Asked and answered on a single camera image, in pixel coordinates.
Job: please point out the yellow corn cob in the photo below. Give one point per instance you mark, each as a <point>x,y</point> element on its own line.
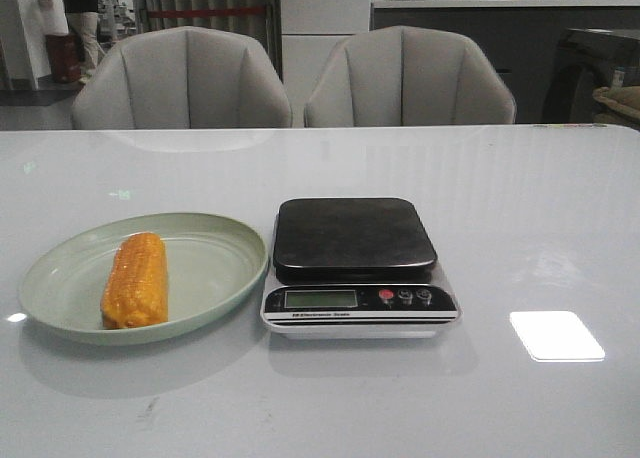
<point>136,292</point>

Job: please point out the black silver kitchen scale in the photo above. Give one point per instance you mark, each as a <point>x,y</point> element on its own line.
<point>353,268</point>

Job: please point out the right grey upholstered chair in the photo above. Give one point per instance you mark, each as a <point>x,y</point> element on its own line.
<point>408,76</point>

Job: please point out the grey upholstered chair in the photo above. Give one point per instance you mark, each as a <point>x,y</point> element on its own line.
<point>408,76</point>
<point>183,78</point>

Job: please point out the left grey upholstered chair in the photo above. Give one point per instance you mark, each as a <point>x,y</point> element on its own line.
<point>183,78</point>

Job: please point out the light green oval plate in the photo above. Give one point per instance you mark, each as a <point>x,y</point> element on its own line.
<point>214,264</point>

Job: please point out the white drawer cabinet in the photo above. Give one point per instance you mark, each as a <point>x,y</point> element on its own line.
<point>309,31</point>

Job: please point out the red barrier tape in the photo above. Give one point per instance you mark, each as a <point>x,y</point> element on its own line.
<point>208,13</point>

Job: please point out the dark grey counter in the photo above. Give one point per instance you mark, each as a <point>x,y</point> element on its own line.
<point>518,36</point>

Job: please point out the red bin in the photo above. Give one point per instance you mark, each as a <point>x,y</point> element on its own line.
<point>63,60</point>

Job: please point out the black appliance at right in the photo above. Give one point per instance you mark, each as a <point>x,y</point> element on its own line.
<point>584,60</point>

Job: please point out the beige cushion at right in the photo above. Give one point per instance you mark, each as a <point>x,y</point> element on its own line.
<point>618,106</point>

